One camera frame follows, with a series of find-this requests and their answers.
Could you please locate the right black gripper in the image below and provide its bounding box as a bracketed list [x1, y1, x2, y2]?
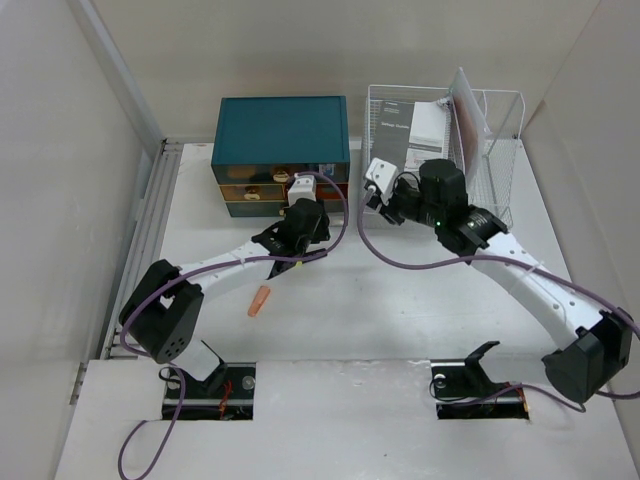
[366, 178, 443, 228]

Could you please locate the orange highlighter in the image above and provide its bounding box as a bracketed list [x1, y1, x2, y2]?
[247, 285, 271, 317]

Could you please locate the grey setup guide booklet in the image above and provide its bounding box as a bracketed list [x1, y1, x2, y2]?
[372, 98, 454, 174]

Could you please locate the clear mesh zip pouch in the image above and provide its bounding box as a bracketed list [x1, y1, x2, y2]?
[449, 67, 491, 185]

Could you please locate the blue cleaning gel jar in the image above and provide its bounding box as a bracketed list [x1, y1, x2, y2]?
[319, 164, 336, 177]

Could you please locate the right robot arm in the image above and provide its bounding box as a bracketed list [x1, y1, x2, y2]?
[365, 158, 639, 404]

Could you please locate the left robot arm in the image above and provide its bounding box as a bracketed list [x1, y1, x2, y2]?
[119, 198, 330, 397]

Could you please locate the teal drawer organizer box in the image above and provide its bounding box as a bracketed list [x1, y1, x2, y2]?
[211, 96, 350, 218]

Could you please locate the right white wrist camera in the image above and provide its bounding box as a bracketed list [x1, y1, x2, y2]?
[364, 157, 400, 205]

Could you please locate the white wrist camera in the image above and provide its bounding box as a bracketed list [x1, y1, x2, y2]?
[287, 173, 316, 206]
[364, 157, 400, 205]

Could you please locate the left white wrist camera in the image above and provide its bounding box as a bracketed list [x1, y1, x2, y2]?
[287, 173, 316, 206]

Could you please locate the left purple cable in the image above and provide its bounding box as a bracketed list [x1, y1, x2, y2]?
[117, 171, 350, 476]

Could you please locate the purple cable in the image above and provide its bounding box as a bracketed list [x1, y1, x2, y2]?
[357, 184, 640, 414]
[117, 171, 350, 476]

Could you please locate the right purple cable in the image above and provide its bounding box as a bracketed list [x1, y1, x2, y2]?
[357, 184, 640, 414]

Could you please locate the white wire file rack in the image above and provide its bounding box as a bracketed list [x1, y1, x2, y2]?
[359, 85, 525, 226]

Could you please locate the aluminium frame rail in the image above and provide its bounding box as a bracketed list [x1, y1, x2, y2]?
[69, 137, 184, 404]

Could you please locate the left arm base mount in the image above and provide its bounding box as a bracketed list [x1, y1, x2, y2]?
[158, 337, 257, 421]

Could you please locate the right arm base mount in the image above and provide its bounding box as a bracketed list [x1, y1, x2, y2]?
[429, 341, 529, 420]

